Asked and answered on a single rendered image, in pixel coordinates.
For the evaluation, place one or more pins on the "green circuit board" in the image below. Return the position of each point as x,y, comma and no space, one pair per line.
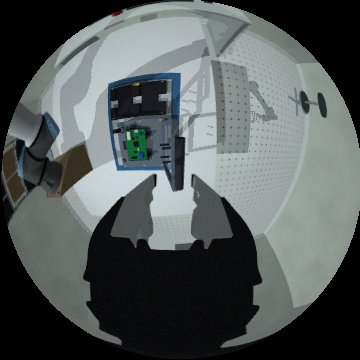
136,144

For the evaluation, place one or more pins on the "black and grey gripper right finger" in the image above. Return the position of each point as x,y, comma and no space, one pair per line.
219,225

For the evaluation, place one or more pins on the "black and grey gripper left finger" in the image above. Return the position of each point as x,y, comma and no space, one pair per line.
128,220

